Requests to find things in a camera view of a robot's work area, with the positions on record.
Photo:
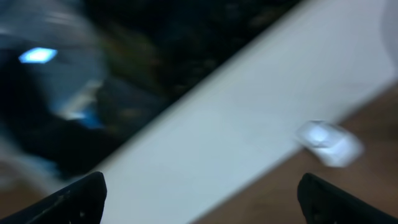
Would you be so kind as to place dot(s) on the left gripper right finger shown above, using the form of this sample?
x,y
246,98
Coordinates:
x,y
324,203

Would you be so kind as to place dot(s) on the white barcode scanner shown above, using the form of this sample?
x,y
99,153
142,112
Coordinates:
x,y
333,145

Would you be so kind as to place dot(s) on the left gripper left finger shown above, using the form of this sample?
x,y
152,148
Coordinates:
x,y
81,202

